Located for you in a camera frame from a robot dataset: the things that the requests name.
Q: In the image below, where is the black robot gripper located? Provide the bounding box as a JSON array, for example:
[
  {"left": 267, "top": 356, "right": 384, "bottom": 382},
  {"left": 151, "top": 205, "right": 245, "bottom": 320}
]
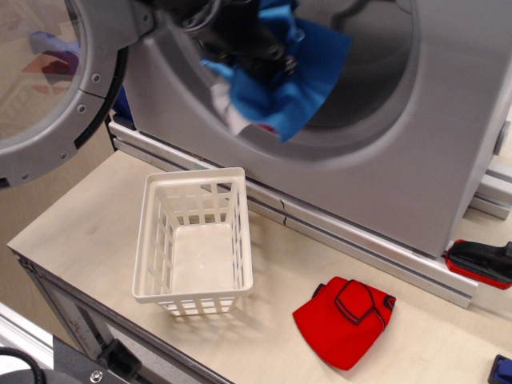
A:
[{"left": 187, "top": 0, "right": 299, "bottom": 89}]

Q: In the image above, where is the blue cloth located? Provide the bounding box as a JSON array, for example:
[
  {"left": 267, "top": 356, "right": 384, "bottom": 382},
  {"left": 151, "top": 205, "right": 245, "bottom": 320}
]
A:
[{"left": 202, "top": 1, "right": 352, "bottom": 142}]

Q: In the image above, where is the white cloth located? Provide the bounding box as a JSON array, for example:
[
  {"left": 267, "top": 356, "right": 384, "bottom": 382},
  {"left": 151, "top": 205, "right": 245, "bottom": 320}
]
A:
[{"left": 210, "top": 81, "right": 251, "bottom": 136}]

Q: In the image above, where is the small red cloth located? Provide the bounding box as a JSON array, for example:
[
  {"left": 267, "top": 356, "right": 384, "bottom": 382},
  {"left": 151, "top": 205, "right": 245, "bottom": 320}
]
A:
[{"left": 257, "top": 123, "right": 278, "bottom": 135}]

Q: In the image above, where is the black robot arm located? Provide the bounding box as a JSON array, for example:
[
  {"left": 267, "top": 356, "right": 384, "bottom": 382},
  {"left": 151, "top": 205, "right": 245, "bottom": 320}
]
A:
[{"left": 147, "top": 1, "right": 297, "bottom": 86}]

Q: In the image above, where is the grey toy washing machine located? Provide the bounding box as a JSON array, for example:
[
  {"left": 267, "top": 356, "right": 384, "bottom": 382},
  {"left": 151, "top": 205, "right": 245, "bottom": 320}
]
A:
[{"left": 125, "top": 1, "right": 511, "bottom": 256}]

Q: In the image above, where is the white plastic laundry basket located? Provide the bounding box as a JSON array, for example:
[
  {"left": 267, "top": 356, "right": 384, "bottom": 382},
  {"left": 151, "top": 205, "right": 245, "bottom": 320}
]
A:
[{"left": 132, "top": 167, "right": 253, "bottom": 316}]

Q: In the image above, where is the round grey washer door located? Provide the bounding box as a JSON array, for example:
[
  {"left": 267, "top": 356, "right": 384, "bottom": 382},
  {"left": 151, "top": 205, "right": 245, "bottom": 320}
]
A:
[{"left": 1, "top": 1, "right": 154, "bottom": 189}]

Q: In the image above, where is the red garment with dark trim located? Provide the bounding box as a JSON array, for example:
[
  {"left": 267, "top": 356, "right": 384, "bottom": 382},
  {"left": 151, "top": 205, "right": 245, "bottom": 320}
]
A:
[{"left": 293, "top": 277, "right": 396, "bottom": 370}]

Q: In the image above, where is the red and black clamp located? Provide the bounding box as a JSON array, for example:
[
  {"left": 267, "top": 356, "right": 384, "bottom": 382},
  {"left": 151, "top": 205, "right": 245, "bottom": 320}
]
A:
[{"left": 445, "top": 240, "right": 511, "bottom": 290}]

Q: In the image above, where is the blue and black clamp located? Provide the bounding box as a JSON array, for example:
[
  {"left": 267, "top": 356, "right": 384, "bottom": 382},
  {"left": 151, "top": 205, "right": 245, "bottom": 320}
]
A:
[{"left": 487, "top": 354, "right": 512, "bottom": 384}]

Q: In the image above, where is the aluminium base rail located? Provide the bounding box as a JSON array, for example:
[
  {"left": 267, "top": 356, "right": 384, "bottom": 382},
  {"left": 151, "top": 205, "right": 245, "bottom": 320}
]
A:
[{"left": 107, "top": 122, "right": 478, "bottom": 308}]

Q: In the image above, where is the aluminium table frame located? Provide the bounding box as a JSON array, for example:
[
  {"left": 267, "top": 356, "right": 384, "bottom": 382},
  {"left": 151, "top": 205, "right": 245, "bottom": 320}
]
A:
[{"left": 16, "top": 254, "right": 230, "bottom": 383}]

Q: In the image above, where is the black bracket with bolt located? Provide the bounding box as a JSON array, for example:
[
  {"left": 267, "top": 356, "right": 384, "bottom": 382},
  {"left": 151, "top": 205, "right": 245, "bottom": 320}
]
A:
[{"left": 53, "top": 337, "right": 142, "bottom": 383}]

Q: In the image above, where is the black cable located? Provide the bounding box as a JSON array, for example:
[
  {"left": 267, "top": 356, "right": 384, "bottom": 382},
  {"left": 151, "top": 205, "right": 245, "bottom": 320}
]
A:
[{"left": 0, "top": 347, "right": 45, "bottom": 384}]

